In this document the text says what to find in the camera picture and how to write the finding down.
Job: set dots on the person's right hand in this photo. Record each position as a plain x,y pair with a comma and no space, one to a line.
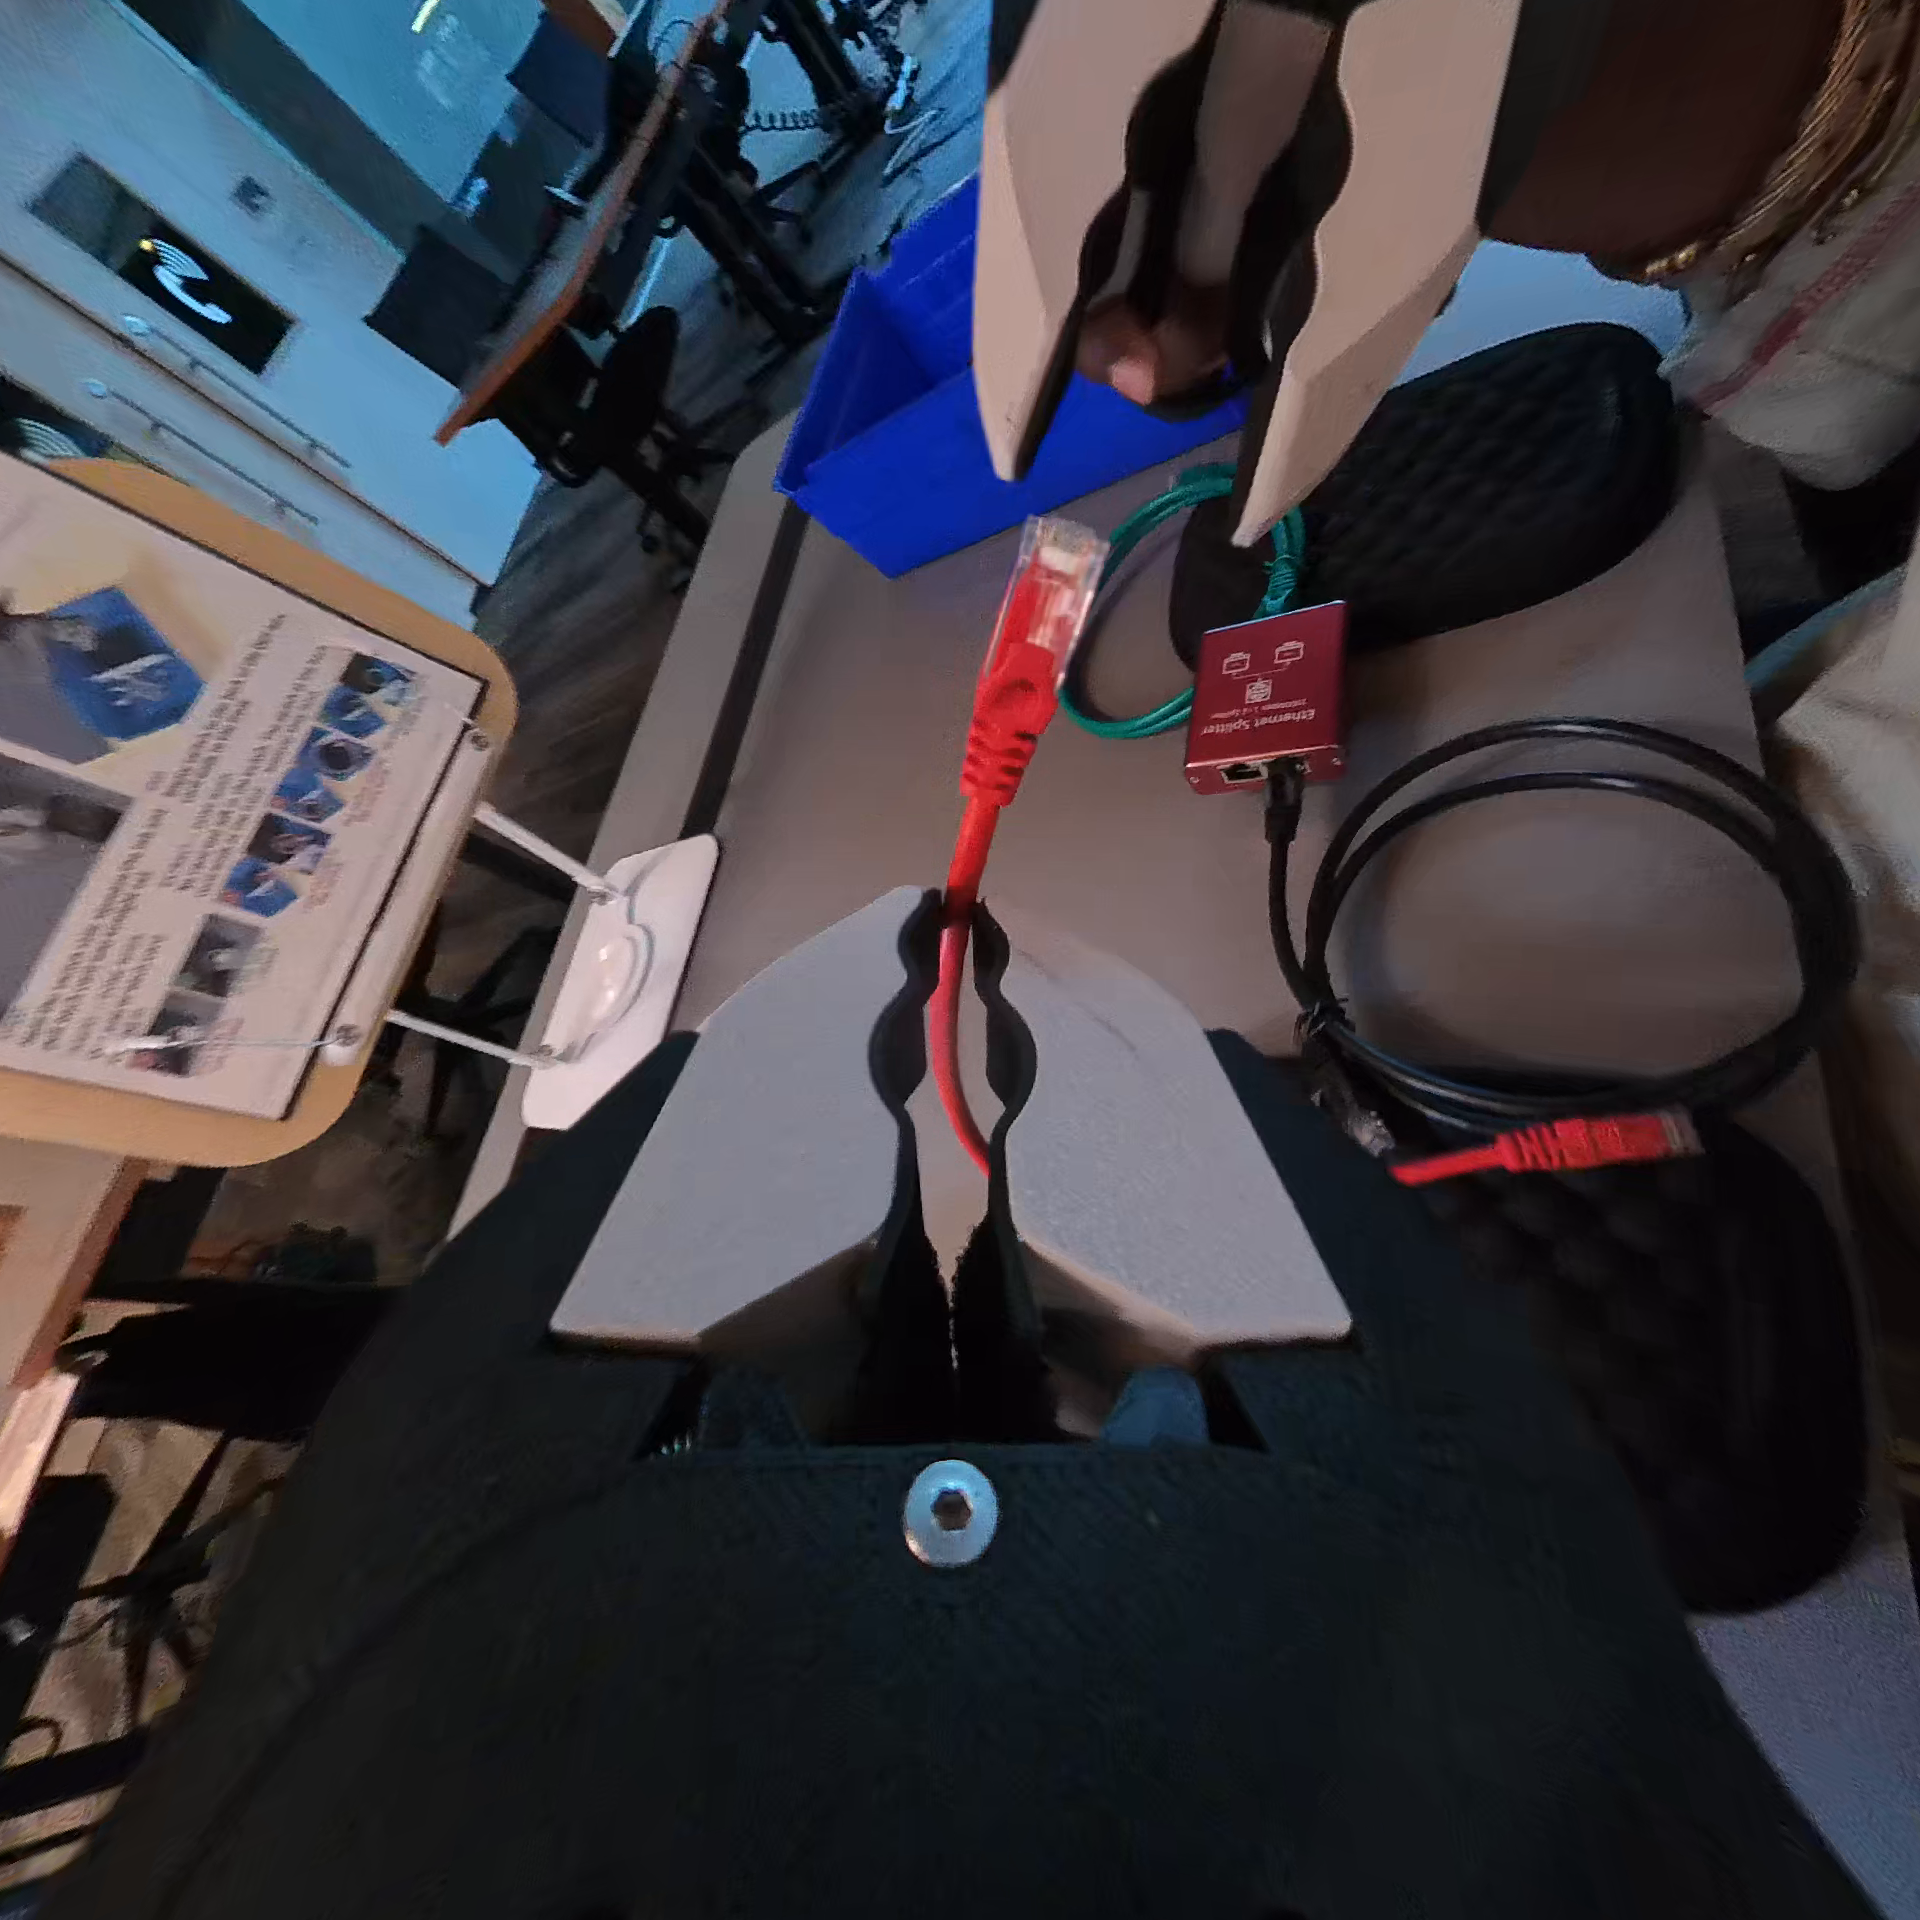
1680,119

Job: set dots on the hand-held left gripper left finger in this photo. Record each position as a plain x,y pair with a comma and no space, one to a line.
735,1184

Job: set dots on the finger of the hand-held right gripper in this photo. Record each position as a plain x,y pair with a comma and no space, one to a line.
1050,149
1412,195

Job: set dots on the black quilted wrist rest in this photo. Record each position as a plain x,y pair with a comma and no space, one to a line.
1500,481
1694,1349

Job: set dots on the black office chair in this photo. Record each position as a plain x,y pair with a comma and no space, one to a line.
630,389

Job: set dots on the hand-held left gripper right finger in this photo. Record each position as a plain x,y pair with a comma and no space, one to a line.
1156,1184

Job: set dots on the instruction poster sheet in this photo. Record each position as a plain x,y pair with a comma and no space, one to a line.
224,839

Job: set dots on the red ethernet splitter box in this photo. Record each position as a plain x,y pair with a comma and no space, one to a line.
1267,690

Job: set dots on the white stand with wooden board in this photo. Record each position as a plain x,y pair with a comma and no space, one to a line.
630,961

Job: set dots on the phone icon door sign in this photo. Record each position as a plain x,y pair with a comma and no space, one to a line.
45,427
195,293

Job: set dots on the brown office desk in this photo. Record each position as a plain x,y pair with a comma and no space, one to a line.
586,210

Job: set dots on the blue plastic bin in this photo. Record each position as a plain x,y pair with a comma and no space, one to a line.
901,451

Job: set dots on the person's beige sweatshirt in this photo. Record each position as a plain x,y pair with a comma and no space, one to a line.
1893,1049

